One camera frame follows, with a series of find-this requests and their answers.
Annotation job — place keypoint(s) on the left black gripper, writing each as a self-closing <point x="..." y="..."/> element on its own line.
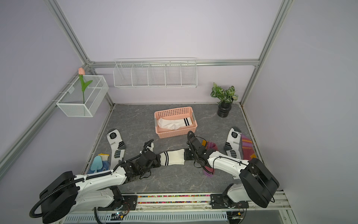
<point x="158" y="164"/>

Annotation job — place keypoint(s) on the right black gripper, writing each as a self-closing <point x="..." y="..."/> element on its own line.
<point x="186" y="156"/>

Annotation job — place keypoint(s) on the white sock two black stripes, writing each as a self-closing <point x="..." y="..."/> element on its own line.
<point x="174" y="124"/>

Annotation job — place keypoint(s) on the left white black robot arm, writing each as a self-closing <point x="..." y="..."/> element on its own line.
<point x="71" y="192"/>

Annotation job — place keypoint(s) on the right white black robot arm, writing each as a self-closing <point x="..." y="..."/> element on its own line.
<point x="257" y="182"/>

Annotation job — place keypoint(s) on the magenta purple yellow-cuff sock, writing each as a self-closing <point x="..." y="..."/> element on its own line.
<point x="211" y="148"/>

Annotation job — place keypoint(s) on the white sport sock left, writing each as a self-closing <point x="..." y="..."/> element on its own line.
<point x="117" y="146"/>

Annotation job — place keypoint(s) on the white sport sock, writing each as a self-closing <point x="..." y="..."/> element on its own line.
<point x="233" y="143"/>
<point x="117" y="146"/>

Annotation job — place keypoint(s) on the blue yellow sock left edge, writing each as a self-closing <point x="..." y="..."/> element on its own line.
<point x="105" y="162"/>

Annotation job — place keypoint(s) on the white sport sock right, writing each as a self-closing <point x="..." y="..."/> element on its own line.
<point x="233" y="143"/>

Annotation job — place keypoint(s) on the pink perforated plastic basket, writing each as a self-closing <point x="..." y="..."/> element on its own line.
<point x="171" y="114"/>

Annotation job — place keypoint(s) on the light blue garden trowel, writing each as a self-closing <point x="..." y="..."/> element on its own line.
<point x="97" y="164"/>

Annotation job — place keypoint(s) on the magenta striped sock far right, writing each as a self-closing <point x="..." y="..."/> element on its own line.
<point x="247" y="148"/>

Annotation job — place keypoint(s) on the potted green plant black pot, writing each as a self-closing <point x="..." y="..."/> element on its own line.
<point x="225" y="97"/>

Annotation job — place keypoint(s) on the artificial pink tulip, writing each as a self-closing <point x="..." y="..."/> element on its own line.
<point x="84" y="84"/>

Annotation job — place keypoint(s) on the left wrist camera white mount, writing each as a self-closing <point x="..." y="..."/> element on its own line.
<point x="150" y="147"/>

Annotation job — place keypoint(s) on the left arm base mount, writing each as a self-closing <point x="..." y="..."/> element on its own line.
<point x="126" y="203"/>

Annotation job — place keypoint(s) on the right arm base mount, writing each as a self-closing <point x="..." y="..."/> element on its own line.
<point x="234" y="196"/>

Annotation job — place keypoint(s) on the white wire wall shelf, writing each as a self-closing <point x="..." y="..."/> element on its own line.
<point x="155" y="72"/>

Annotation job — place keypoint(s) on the white mesh wall basket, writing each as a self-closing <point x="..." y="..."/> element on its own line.
<point x="71" y="102"/>

